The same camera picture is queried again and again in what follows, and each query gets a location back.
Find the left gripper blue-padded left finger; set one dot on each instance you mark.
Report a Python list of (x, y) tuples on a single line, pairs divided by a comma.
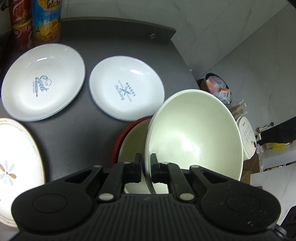
[(135, 171)]

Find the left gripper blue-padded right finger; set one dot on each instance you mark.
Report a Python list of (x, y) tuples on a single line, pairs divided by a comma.
[(158, 170)]

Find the cream bowl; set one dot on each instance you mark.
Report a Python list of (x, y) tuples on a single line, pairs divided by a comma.
[(134, 142), (193, 127)]

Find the small white plate Bakery print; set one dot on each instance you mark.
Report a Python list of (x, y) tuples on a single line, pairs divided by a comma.
[(126, 88)]

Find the large white plate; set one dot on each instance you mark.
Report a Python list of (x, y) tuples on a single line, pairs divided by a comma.
[(21, 166)]

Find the white deep plate Sweet print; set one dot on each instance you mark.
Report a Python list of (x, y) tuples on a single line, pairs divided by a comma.
[(42, 82)]

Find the cardboard box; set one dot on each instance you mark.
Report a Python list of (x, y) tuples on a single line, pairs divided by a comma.
[(250, 166)]

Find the white air fryer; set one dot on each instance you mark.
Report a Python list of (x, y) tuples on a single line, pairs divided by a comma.
[(247, 136)]

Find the cooker pot with bags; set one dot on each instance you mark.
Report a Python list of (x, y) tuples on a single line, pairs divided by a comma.
[(216, 86)]

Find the orange juice bottle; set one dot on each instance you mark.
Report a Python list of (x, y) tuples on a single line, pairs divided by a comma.
[(46, 20)]

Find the lower red drink can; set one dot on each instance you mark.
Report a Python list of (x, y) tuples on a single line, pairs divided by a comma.
[(23, 32)]

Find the red drink can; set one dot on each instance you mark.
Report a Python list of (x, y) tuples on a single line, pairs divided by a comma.
[(20, 10), (23, 32)]

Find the upper red drink can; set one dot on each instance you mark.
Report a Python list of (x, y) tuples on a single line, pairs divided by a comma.
[(20, 10)]

